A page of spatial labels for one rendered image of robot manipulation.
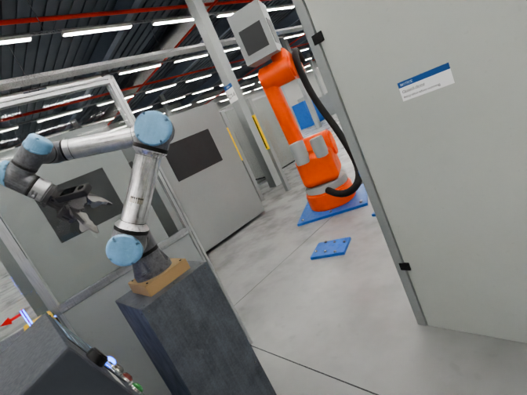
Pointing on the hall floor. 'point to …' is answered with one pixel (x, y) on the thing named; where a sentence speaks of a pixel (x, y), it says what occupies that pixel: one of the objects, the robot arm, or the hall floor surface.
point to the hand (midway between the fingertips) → (107, 216)
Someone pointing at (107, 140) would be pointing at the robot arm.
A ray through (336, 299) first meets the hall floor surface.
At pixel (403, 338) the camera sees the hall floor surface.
